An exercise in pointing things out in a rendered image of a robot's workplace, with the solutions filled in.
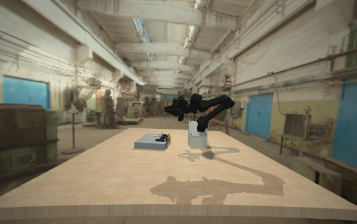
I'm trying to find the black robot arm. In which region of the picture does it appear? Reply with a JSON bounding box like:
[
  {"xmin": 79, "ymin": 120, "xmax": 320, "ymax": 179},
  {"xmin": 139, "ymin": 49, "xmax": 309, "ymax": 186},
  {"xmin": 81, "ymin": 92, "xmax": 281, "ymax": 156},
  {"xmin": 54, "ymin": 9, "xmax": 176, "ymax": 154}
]
[{"xmin": 177, "ymin": 93, "xmax": 234, "ymax": 132}]

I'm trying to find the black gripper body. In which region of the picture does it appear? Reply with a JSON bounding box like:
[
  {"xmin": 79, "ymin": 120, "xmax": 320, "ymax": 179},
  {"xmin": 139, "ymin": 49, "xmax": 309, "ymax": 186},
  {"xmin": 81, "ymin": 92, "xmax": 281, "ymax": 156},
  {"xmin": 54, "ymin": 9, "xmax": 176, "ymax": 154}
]
[{"xmin": 173, "ymin": 98, "xmax": 190, "ymax": 121}]

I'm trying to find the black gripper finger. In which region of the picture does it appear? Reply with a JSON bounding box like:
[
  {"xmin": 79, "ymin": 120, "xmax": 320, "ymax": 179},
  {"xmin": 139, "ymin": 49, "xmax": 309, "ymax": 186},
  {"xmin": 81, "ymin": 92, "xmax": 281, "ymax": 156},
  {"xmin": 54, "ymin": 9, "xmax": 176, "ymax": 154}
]
[
  {"xmin": 164, "ymin": 102, "xmax": 175, "ymax": 110},
  {"xmin": 165, "ymin": 107, "xmax": 177, "ymax": 117}
]

